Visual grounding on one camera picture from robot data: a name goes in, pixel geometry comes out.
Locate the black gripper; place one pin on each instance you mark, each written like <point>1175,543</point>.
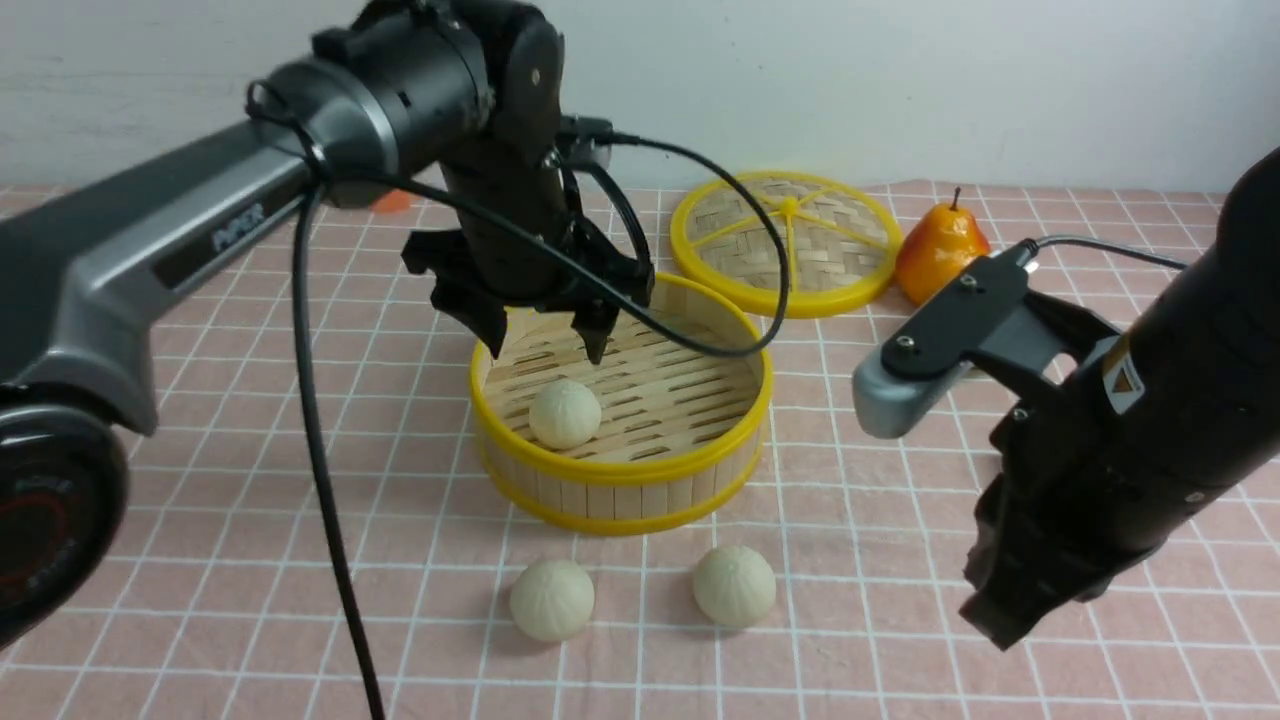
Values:
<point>524,222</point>
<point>1057,524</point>

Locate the white bun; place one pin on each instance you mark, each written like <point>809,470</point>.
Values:
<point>734,586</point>
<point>552,600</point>
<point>565,414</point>

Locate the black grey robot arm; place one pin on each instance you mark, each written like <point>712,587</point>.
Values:
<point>1156,424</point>

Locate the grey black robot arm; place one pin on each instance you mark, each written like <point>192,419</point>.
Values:
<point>473,87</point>

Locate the yellow bamboo steamer tray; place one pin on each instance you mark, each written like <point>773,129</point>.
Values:
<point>681,432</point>

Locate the yellow bamboo steamer lid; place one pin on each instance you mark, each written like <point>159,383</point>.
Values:
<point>840,243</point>

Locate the orange cube block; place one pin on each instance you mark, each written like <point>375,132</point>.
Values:
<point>392,202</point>

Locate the orange toy pear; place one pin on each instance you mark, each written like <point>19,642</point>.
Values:
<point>938,248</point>

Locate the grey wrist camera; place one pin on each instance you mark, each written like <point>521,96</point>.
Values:
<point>990,319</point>

